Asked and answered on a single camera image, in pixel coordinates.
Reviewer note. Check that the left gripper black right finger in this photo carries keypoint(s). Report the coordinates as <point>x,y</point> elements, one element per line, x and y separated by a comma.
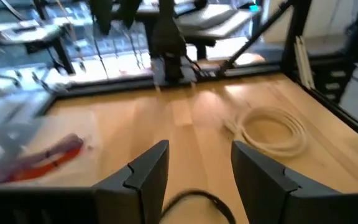
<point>259,193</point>

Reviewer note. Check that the red orange object in bag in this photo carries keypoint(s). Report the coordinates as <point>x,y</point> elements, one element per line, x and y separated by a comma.
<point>64,144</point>

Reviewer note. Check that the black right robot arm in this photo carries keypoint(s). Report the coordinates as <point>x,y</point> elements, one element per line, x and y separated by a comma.
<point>168,37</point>

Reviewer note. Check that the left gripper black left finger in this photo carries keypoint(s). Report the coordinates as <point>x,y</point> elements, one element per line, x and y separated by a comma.
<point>145,186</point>

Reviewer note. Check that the black drawer cabinet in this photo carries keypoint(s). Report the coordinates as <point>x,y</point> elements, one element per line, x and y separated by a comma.
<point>334,84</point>

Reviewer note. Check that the black aluminium table frame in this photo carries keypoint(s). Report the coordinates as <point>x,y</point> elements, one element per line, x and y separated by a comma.
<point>104,88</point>

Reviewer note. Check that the grey desk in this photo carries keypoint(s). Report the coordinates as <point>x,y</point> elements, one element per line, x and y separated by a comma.
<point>26,32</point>

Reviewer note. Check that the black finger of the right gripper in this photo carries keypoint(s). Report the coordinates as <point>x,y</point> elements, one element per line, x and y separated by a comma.
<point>130,11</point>
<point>102,15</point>

